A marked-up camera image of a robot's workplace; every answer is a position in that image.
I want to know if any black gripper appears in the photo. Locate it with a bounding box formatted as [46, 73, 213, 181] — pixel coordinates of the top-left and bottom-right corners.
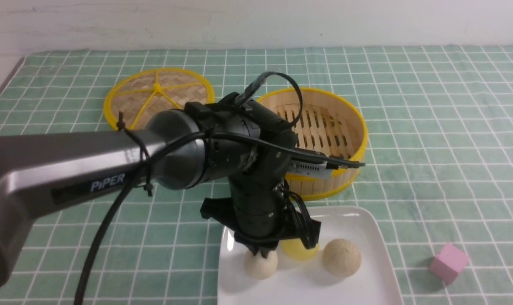
[200, 174, 322, 258]

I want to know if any white steamed bun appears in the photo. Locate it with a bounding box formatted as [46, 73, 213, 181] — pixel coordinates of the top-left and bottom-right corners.
[244, 250, 279, 280]

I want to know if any yellow steamed bun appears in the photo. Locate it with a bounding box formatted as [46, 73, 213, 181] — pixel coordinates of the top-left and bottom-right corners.
[279, 239, 319, 262]

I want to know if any beige steamed bun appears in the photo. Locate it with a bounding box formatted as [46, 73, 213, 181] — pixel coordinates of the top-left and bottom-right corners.
[322, 238, 362, 278]

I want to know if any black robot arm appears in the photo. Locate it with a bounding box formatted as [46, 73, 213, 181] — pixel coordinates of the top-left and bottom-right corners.
[0, 92, 339, 287]

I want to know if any white square plate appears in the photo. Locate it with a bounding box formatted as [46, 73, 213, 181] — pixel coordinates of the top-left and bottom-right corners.
[217, 206, 403, 305]

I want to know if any yellow bamboo steamer basket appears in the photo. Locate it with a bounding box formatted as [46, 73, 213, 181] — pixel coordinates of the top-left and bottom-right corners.
[256, 87, 368, 201]

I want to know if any pink cube block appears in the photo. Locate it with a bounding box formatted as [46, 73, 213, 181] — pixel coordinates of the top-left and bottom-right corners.
[428, 243, 469, 285]

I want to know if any yellow bamboo steamer lid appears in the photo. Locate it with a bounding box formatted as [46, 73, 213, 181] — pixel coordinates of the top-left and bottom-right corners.
[102, 67, 215, 130]

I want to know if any green checkered tablecloth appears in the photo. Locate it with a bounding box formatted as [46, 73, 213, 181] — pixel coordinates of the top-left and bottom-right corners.
[0, 46, 513, 305]

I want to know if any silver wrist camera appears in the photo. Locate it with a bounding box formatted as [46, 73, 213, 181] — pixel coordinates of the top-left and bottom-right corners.
[287, 155, 334, 179]

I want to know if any black cable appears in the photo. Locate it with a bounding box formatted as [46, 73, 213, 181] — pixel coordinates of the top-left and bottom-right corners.
[72, 71, 366, 305]

